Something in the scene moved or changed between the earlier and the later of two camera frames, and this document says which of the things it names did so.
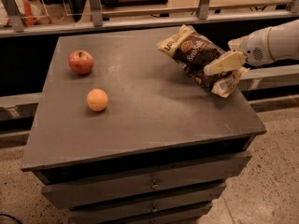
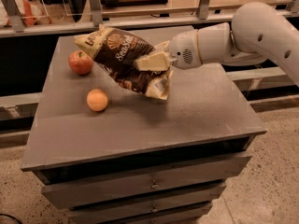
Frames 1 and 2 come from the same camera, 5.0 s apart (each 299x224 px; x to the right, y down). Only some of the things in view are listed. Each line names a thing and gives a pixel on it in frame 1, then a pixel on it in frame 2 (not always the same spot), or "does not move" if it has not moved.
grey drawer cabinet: (122, 135) does not move
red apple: (80, 62) does not move
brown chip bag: (193, 52) to (118, 50)
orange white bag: (32, 12) does not move
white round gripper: (255, 49) to (183, 50)
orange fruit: (97, 100) does not move
